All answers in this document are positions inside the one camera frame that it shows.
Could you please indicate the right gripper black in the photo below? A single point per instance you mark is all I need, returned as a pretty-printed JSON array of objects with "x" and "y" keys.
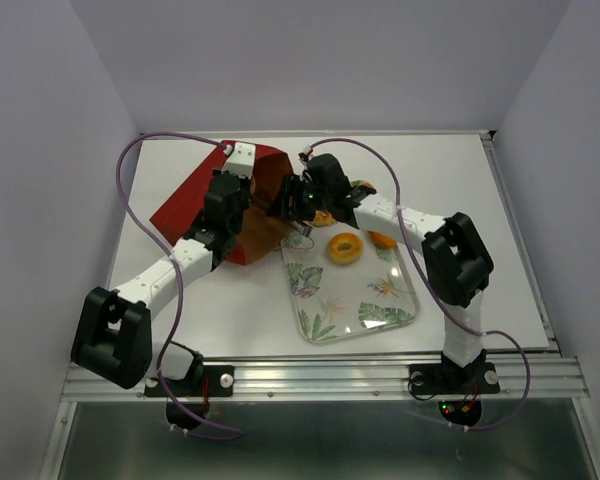
[{"x": 289, "y": 185}]

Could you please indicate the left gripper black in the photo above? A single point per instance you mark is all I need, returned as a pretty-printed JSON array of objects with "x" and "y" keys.
[{"x": 245, "y": 182}]

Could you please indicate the red brown paper bag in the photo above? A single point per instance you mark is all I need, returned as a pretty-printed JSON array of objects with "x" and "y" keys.
[{"x": 174, "y": 217}]

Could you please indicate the long orange fake bread loaf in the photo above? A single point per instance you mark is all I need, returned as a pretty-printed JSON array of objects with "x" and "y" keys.
[{"x": 382, "y": 241}]

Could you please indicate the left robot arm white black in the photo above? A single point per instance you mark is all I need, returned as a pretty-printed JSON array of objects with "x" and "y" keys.
[{"x": 114, "y": 334}]

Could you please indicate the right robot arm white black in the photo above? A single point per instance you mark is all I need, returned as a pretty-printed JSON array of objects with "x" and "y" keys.
[{"x": 456, "y": 267}]

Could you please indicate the clear tray with leaf print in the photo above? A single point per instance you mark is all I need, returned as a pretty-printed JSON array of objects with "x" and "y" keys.
[{"x": 336, "y": 303}]

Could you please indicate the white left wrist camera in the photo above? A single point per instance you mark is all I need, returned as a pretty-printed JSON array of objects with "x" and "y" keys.
[{"x": 241, "y": 160}]

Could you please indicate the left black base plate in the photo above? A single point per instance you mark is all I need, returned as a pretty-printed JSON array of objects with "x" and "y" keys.
[{"x": 209, "y": 380}]

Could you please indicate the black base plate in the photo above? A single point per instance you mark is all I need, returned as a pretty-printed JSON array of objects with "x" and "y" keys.
[
  {"x": 426, "y": 381},
  {"x": 209, "y": 380}
]

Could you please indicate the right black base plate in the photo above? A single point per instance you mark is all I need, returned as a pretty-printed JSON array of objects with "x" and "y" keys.
[{"x": 426, "y": 381}]

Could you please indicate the aluminium mounting rail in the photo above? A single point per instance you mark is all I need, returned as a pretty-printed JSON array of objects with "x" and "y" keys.
[{"x": 345, "y": 379}]

